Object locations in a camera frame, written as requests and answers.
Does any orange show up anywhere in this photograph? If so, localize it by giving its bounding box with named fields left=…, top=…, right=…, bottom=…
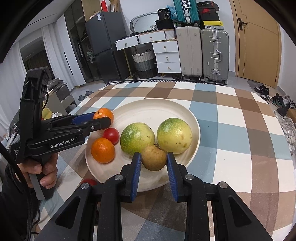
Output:
left=93, top=108, right=114, bottom=122

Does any brown round fruit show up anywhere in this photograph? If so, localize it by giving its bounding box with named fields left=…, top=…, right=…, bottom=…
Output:
left=141, top=145, right=167, bottom=171

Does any person's left hand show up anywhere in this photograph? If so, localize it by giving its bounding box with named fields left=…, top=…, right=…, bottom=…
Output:
left=18, top=153, right=58, bottom=189

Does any yellow snack bag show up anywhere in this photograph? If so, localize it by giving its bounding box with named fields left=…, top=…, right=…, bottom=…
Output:
left=42, top=108, right=53, bottom=120

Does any orange tangerine on plate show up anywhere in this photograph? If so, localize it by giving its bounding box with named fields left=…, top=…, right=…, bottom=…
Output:
left=91, top=138, right=115, bottom=164

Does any green passion fruit left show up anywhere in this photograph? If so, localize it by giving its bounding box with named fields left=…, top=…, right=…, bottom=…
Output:
left=120, top=123, right=155, bottom=156

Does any yellow-green passion fruit right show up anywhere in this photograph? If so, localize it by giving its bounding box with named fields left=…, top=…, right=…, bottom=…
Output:
left=157, top=118, right=193, bottom=154

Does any checkered tablecloth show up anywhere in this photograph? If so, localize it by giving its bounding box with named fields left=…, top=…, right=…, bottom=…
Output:
left=35, top=82, right=295, bottom=240

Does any woven laundry basket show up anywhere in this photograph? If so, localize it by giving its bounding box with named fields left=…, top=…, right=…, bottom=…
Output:
left=132, top=49, right=158, bottom=79

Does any black refrigerator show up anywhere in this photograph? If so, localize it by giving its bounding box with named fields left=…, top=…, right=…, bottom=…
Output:
left=85, top=11, right=130, bottom=82

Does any white drawer cabinet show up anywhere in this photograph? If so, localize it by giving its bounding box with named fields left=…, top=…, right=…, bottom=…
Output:
left=115, top=29, right=181, bottom=74

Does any beige suitcase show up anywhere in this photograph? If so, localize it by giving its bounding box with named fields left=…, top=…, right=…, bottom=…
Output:
left=176, top=27, right=203, bottom=77

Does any silver suitcase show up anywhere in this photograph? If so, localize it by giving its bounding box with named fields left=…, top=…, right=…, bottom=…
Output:
left=201, top=29, right=229, bottom=85

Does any teal suitcase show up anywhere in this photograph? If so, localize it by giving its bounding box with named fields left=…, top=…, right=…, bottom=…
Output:
left=173, top=0, right=200, bottom=27

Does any wooden door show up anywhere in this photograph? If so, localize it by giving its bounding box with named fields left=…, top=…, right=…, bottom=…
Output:
left=230, top=0, right=281, bottom=87

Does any stack of shoe boxes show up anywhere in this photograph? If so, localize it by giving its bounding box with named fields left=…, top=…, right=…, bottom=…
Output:
left=197, top=1, right=224, bottom=30

